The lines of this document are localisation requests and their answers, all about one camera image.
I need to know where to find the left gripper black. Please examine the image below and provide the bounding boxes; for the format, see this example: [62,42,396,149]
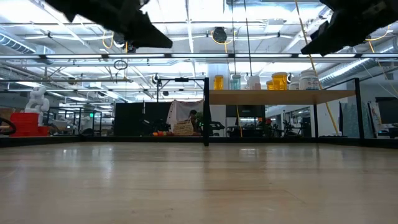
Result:
[45,0,174,49]

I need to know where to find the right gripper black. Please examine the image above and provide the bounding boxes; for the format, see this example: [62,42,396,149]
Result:
[300,0,398,57]

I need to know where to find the white bottle blue label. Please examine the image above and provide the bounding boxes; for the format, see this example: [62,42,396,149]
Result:
[289,76,301,91]
[299,68,320,91]

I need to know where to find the small orange pill vial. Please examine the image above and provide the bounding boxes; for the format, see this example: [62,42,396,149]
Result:
[213,74,224,91]

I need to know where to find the small blue pill vial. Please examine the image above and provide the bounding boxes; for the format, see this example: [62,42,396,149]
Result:
[231,74,242,91]

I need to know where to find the wooden shelf black legs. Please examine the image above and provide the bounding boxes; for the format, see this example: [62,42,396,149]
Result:
[203,77,365,147]

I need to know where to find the white draped cloth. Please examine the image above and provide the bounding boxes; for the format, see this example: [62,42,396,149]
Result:
[166,100,205,131]

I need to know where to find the dark monitor screen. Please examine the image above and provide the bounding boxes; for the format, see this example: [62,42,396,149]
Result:
[375,96,398,124]

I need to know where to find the person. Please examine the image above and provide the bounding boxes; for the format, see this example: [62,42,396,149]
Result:
[188,109,200,136]

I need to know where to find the woven wicker basket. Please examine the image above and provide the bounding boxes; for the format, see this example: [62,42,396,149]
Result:
[172,119,195,137]

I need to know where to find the red boxes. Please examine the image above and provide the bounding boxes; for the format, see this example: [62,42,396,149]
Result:
[9,112,50,137]

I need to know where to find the black ceiling cable reel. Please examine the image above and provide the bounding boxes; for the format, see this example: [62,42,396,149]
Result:
[212,26,228,44]
[112,30,137,54]

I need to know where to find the thick yellow cable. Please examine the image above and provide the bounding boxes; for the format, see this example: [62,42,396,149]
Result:
[294,0,340,137]

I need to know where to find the silver air duct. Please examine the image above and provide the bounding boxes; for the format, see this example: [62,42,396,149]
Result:
[320,40,398,85]
[0,32,55,65]

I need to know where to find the black partition wall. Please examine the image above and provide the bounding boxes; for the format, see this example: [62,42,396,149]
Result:
[114,101,206,137]

